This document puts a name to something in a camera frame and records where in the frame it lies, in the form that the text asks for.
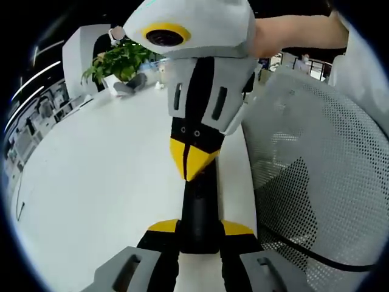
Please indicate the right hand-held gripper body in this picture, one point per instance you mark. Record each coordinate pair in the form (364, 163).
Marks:
(212, 24)

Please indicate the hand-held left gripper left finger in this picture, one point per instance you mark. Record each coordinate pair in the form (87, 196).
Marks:
(158, 258)

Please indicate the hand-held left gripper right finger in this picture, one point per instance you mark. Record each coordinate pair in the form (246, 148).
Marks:
(240, 258)

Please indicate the black remote control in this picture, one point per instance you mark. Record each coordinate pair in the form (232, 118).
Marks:
(200, 219)

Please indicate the small white object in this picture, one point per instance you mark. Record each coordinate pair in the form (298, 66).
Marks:
(159, 85)

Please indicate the grey soft toy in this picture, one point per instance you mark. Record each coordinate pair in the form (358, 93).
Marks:
(133, 83)

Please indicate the green leafy plant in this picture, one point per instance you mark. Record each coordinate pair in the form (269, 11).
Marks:
(121, 61)

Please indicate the white plant pot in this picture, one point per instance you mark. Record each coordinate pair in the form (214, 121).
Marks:
(111, 83)

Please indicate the grey mesh office chair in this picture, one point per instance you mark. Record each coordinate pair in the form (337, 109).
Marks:
(328, 152)

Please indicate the person's white shirt sleeve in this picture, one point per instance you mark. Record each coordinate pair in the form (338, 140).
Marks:
(364, 67)

